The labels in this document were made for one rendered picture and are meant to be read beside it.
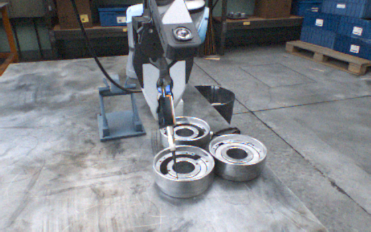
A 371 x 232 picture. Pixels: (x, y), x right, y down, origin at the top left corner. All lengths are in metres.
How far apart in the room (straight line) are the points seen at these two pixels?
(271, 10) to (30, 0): 3.10
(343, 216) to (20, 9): 3.87
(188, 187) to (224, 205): 0.06
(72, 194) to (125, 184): 0.09
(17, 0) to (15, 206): 3.86
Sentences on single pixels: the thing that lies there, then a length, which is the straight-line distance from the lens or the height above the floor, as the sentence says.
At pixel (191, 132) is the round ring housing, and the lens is 0.66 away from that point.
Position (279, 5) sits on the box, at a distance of 4.75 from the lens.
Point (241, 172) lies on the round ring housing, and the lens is 0.55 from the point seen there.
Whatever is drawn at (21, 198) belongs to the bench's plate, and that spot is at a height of 0.80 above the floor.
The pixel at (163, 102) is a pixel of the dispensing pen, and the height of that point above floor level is 0.94.
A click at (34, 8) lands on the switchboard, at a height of 0.66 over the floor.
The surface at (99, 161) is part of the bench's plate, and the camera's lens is 0.63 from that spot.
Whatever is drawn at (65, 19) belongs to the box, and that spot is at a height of 0.56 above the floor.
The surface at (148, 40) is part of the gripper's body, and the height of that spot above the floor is 1.04.
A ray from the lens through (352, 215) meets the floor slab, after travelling 1.86.
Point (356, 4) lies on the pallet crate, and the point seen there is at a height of 0.71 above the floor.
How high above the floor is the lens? 1.14
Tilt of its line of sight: 26 degrees down
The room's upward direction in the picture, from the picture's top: straight up
